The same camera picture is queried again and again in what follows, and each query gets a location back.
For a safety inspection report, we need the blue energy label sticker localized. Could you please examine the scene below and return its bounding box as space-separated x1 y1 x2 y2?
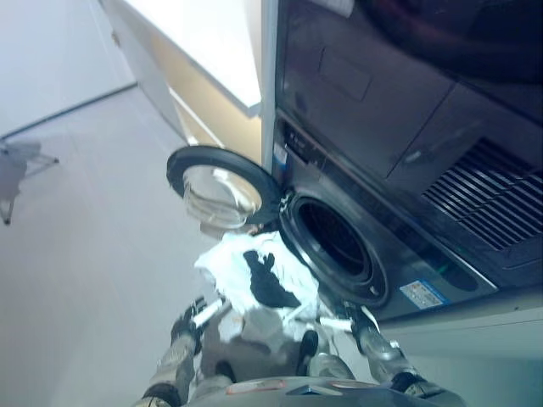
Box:
272 145 290 174

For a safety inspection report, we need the dark grey washing machine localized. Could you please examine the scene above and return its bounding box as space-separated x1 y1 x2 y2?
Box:
271 110 500 324

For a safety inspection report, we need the white warning sticker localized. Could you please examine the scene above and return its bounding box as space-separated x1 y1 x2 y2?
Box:
398 281 445 310

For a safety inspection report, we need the white and wood cabinet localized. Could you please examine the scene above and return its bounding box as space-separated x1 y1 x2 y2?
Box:
100 0 263 167

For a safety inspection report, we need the grey folding drying rack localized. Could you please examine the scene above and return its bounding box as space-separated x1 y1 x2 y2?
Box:
0 139 60 226

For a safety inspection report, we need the dark grey dryer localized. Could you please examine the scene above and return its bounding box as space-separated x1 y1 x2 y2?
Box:
271 0 543 272

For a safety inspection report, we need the silver right robot leg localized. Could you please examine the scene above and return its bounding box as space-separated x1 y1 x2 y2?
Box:
295 329 358 382

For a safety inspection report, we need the grey robot torso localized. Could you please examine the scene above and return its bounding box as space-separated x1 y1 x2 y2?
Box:
186 374 467 407

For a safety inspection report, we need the black garment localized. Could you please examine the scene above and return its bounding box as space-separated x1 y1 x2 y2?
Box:
243 250 303 310

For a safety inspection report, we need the white cabinet side panel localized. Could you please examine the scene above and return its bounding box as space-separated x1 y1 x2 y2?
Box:
258 0 279 181

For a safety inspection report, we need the white cloth with black print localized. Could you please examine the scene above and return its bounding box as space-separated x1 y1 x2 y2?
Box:
193 231 337 345

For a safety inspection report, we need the white garment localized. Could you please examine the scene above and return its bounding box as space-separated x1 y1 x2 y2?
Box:
193 231 320 323

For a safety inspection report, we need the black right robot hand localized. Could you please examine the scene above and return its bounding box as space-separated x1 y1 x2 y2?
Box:
318 300 380 340

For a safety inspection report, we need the silver left robot leg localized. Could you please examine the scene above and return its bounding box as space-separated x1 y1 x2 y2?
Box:
186 360 238 407

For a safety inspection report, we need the silver robot leg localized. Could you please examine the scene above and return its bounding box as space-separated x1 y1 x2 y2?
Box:
295 329 358 382
186 360 238 407

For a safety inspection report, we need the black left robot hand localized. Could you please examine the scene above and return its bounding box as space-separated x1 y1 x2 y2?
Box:
171 296 227 343

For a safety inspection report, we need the dark round dryer door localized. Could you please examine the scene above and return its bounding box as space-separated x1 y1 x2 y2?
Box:
339 0 543 88

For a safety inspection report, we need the round glass washing machine door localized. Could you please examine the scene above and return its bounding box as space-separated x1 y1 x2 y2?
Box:
165 145 284 233

